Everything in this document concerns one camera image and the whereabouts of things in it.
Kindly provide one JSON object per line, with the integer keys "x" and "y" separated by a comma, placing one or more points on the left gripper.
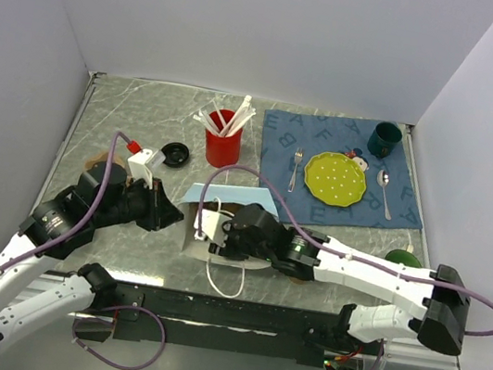
{"x": 161, "y": 210}

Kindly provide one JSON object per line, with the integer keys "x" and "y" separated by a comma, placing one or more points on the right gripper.
{"x": 227, "y": 250}

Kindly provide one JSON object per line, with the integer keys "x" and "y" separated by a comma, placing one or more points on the light blue paper bag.
{"x": 229, "y": 200}

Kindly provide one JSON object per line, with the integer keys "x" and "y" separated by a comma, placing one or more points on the black cup lid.
{"x": 176, "y": 155}

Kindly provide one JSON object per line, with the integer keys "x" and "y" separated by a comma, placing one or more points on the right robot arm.
{"x": 418, "y": 303}

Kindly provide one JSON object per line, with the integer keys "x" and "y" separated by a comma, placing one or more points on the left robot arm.
{"x": 103, "y": 196}

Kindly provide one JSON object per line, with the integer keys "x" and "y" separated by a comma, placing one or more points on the cardboard cup carrier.
{"x": 95, "y": 159}

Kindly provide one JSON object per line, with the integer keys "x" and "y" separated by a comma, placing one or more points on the red straw holder cup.
{"x": 222, "y": 151}

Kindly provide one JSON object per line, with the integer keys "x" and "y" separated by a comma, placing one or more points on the silver fork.
{"x": 297, "y": 159}

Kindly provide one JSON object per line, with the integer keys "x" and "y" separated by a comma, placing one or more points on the yellow dotted plate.
{"x": 335, "y": 179}

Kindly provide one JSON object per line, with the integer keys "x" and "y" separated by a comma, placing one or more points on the blue letter-print cloth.
{"x": 284, "y": 132}

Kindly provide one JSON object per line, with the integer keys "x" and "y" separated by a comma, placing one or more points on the white wrapped straws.
{"x": 227, "y": 128}

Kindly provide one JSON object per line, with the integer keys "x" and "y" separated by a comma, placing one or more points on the silver spoon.
{"x": 383, "y": 180}

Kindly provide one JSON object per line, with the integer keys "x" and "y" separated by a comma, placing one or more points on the dark green mug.
{"x": 384, "y": 139}

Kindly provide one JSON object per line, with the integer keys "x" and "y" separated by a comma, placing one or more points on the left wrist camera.
{"x": 143, "y": 162}

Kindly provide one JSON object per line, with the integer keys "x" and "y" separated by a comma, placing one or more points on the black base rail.
{"x": 144, "y": 312}

